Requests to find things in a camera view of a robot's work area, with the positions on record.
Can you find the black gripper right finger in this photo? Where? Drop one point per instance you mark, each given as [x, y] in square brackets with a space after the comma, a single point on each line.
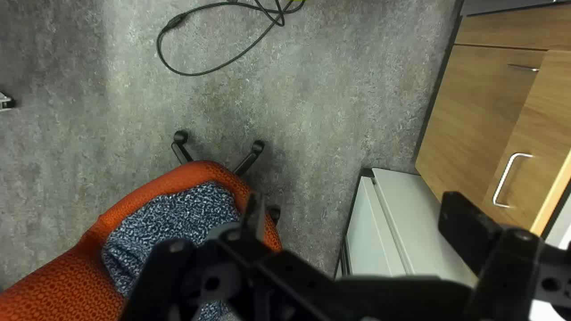
[469, 228]

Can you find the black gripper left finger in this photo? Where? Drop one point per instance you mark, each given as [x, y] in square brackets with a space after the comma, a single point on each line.
[255, 214]

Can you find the white refrigerator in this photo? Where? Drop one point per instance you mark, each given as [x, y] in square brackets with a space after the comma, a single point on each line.
[403, 224]

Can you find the wooden base cabinet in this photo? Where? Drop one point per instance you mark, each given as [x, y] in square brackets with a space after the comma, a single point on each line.
[475, 107]

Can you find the orange office chair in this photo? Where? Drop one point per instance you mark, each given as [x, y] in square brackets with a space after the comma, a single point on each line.
[59, 285]

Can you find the small grey object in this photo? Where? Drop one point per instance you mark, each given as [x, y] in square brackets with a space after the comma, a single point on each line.
[4, 99]

